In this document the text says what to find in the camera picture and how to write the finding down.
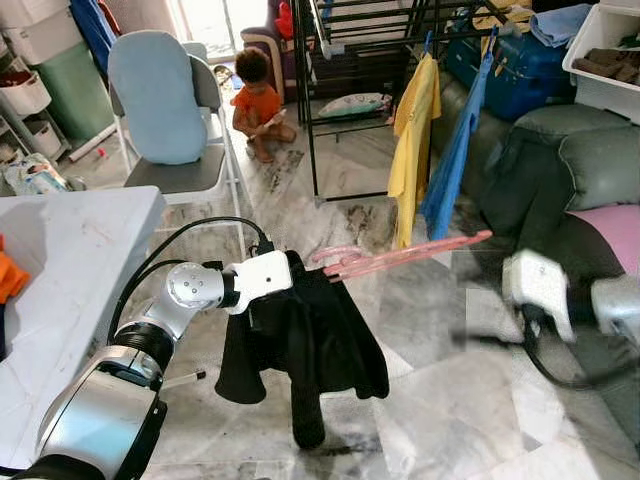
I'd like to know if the pink plastic hanger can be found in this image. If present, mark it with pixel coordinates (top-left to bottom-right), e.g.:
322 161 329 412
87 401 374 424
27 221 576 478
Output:
308 229 495 283

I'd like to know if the black garment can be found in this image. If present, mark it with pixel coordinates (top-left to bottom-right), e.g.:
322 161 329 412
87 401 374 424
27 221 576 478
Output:
214 249 392 451

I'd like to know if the orange shirt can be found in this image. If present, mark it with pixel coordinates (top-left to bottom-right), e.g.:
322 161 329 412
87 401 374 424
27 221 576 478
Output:
0 234 32 307

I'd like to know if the pink blanket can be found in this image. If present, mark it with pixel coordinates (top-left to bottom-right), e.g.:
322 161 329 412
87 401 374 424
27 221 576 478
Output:
563 204 640 281

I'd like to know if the dark green sofa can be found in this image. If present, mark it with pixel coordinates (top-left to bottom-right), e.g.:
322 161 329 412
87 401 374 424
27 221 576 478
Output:
476 100 640 301

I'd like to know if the blue shirt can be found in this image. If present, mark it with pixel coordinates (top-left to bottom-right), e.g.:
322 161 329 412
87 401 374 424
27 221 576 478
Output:
419 38 498 242

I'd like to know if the yellow shirt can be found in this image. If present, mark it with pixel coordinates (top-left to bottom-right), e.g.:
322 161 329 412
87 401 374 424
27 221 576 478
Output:
386 50 444 251

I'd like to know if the white bin with brown clothes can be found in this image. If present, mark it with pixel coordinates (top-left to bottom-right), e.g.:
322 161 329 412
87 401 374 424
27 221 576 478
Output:
561 3 640 123

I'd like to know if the blue travel bag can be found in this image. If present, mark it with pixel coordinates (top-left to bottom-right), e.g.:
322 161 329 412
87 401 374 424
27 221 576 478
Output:
443 28 578 123

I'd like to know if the pale printed pillow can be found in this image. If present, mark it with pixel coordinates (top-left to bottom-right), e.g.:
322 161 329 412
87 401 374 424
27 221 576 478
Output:
316 92 394 122

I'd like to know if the light blue folded towel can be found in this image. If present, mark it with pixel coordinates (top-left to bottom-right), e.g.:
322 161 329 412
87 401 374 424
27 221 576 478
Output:
527 3 595 50

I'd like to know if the black metal drying rack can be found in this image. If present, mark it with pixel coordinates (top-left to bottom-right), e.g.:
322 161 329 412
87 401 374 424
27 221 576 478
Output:
292 0 566 208

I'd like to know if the yellow plush toy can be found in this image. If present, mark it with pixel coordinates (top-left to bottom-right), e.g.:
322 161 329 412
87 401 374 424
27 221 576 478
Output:
470 3 533 33

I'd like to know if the child in orange shirt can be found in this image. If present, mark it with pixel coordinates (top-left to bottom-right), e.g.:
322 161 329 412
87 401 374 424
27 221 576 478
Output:
231 47 299 165

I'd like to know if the white folding chair grey seat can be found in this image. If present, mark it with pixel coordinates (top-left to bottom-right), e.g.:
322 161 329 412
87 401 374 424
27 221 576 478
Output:
105 40 253 256

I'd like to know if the purple armchair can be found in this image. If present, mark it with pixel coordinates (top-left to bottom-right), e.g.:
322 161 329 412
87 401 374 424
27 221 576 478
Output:
238 25 313 106

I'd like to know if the light blue cushion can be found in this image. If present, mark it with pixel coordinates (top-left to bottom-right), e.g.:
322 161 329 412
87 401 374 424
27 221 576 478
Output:
107 29 209 167

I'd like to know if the white folding table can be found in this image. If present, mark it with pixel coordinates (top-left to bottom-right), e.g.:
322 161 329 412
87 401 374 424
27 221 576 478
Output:
0 185 168 471

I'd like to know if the green plastic bin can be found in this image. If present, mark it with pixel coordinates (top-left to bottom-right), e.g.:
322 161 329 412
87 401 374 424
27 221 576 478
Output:
33 40 117 143

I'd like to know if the printed plastic package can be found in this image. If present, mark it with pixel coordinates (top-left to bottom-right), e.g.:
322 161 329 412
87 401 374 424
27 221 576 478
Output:
3 153 73 198

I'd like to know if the royal blue hanging garment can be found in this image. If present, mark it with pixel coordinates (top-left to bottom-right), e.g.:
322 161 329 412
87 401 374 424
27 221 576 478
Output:
68 0 119 73

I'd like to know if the shelf rack with white bins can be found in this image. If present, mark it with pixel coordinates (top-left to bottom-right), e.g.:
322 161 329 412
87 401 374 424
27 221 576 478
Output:
0 65 71 161

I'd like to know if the white lidded storage box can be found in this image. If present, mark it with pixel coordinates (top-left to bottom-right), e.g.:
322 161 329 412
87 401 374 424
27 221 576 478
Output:
0 0 79 67

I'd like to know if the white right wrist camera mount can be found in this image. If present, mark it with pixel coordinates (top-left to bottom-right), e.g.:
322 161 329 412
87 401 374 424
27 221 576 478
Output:
502 249 578 343

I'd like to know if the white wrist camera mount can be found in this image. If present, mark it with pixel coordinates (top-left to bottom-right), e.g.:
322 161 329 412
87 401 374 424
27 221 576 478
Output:
502 249 578 343
231 249 297 317

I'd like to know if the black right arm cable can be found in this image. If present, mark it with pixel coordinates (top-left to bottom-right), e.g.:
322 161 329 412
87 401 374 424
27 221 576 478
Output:
452 318 640 393

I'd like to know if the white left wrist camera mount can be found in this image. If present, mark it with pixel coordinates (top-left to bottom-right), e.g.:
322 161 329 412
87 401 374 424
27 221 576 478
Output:
231 249 297 317

